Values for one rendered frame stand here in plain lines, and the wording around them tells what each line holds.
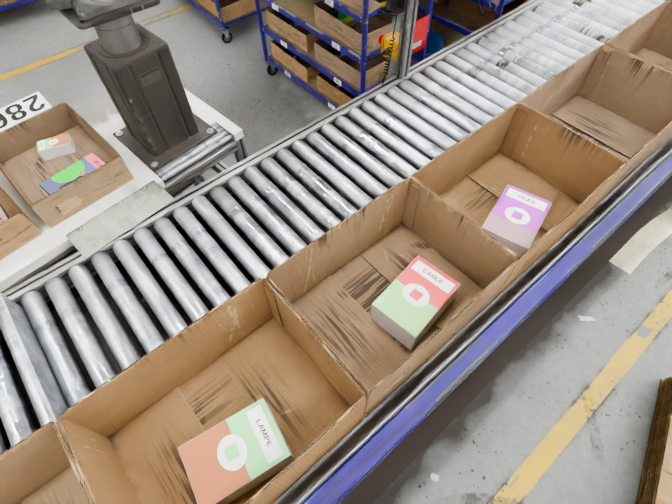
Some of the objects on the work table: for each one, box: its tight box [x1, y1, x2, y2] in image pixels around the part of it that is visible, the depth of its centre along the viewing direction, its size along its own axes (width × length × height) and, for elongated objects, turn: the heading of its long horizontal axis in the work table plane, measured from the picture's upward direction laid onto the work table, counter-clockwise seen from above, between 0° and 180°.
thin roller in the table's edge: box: [157, 130, 228, 177], centre depth 142 cm, size 2×28×2 cm, turn 137°
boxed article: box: [37, 133, 76, 161], centre depth 140 cm, size 6×10×5 cm, turn 115°
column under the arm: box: [84, 23, 218, 172], centre depth 133 cm, size 26×26×33 cm
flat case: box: [39, 153, 106, 195], centre depth 132 cm, size 14×19×2 cm
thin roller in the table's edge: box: [161, 134, 232, 181], centre depth 141 cm, size 2×28×2 cm, turn 137°
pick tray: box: [0, 102, 134, 228], centre depth 133 cm, size 28×38×10 cm
